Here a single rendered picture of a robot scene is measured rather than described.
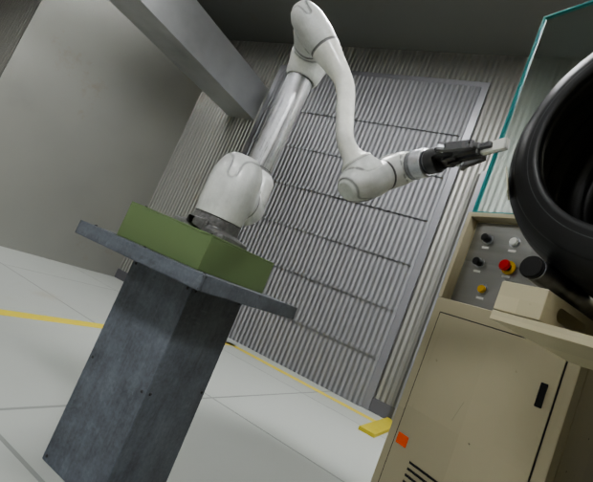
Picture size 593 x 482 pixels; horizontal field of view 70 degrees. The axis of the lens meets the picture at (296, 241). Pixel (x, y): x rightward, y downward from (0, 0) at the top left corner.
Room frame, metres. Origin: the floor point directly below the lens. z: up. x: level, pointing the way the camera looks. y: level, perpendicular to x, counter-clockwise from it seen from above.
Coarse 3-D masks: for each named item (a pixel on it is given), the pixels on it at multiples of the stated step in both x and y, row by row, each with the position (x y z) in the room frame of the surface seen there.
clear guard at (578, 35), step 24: (552, 24) 1.63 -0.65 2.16; (576, 24) 1.54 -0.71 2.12; (552, 48) 1.60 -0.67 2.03; (576, 48) 1.51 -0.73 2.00; (528, 72) 1.66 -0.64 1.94; (552, 72) 1.57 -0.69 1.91; (528, 96) 1.63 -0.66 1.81; (528, 120) 1.59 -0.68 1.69; (504, 168) 1.62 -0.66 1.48; (480, 192) 1.67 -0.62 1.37; (504, 192) 1.59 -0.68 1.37
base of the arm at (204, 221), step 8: (176, 216) 1.25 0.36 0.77; (192, 216) 1.22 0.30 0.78; (200, 216) 1.23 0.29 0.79; (208, 216) 1.23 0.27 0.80; (192, 224) 1.20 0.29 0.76; (200, 224) 1.21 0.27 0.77; (208, 224) 1.23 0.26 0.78; (216, 224) 1.23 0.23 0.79; (224, 224) 1.24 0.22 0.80; (216, 232) 1.20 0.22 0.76; (224, 232) 1.24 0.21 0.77; (232, 232) 1.26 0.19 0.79; (232, 240) 1.27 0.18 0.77
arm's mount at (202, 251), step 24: (144, 216) 1.19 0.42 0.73; (168, 216) 1.15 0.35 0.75; (144, 240) 1.17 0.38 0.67; (168, 240) 1.13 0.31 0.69; (192, 240) 1.09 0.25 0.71; (216, 240) 1.08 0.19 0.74; (192, 264) 1.07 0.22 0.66; (216, 264) 1.12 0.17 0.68; (240, 264) 1.20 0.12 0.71; (264, 264) 1.30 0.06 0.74
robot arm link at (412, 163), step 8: (408, 152) 1.22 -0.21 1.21; (416, 152) 1.18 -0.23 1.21; (408, 160) 1.20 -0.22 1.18; (416, 160) 1.18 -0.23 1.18; (408, 168) 1.21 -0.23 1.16; (416, 168) 1.19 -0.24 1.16; (424, 168) 1.18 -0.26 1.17; (408, 176) 1.23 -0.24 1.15; (416, 176) 1.21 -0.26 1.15; (424, 176) 1.20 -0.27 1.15
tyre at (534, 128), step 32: (576, 96) 0.78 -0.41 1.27; (544, 128) 0.79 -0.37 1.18; (576, 128) 0.91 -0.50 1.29; (512, 160) 0.87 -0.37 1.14; (544, 160) 0.92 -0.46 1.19; (576, 160) 0.96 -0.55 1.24; (512, 192) 0.84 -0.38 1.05; (544, 192) 0.75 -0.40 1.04; (576, 192) 0.96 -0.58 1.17; (544, 224) 0.74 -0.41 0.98; (576, 224) 0.69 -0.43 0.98; (544, 256) 0.77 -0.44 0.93; (576, 256) 0.70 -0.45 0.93
